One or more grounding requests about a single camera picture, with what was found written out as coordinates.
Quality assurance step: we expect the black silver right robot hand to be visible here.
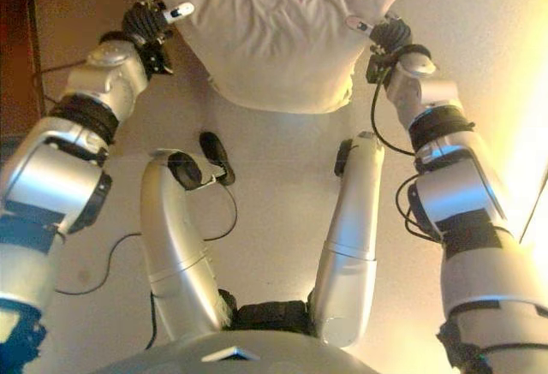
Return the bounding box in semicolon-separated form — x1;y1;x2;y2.
344;10;413;54

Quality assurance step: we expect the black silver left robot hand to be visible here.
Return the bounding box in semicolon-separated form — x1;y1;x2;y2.
121;0;196;45

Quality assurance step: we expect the cream fringed cushion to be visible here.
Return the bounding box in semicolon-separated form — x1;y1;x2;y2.
140;0;408;115

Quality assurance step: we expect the glossy brown cabinet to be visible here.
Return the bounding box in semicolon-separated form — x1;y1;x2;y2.
0;0;44;144

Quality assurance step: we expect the grey robot torso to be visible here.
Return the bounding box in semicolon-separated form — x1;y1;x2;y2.
102;288;382;374

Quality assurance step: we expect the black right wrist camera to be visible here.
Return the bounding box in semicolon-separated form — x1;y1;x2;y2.
366;50;393;86

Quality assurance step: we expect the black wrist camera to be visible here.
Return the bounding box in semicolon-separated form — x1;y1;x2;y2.
143;42;175;76
366;50;393;86

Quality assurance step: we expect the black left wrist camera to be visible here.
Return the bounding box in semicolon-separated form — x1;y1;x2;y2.
143;42;175;76

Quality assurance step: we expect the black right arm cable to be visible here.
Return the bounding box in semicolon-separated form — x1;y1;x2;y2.
370;72;449;245

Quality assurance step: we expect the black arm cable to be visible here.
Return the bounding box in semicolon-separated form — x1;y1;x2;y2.
370;72;449;245
42;59;239;349

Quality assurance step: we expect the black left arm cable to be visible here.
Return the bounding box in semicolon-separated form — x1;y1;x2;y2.
42;59;239;349

